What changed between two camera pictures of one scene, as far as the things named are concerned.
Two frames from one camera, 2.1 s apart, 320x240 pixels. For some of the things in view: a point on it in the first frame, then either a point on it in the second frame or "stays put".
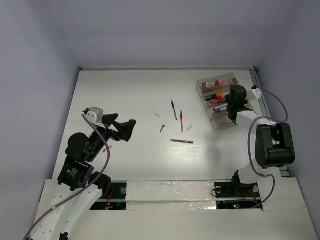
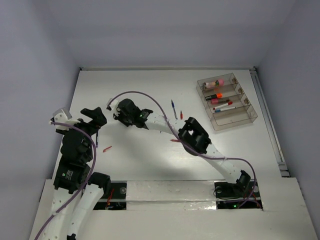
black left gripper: x=125 y=128 to x=99 y=119
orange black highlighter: x=213 y=96 stays put
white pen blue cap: x=219 y=110 stays put
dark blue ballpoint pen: x=174 y=111 stays put
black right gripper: x=228 y=97 to x=118 y=114
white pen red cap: x=220 y=107 stays put
